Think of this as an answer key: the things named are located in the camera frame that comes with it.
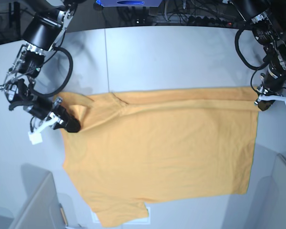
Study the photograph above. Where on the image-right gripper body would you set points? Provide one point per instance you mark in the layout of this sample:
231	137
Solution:
272	85

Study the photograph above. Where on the black power strip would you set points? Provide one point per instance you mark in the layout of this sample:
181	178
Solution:
208	22

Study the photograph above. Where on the orange pencil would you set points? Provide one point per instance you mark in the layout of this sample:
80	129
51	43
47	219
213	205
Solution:
63	216

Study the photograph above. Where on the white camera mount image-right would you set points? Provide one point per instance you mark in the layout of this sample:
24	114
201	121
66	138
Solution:
267	95

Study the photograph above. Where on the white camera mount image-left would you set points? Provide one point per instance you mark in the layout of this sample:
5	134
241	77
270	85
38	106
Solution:
37	126

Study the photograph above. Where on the orange T-shirt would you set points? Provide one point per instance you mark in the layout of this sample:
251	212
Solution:
136	148

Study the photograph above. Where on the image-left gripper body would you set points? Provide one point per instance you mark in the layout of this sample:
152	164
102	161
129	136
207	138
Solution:
44	109

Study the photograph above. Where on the blue grey device box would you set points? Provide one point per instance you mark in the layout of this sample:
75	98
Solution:
129	3

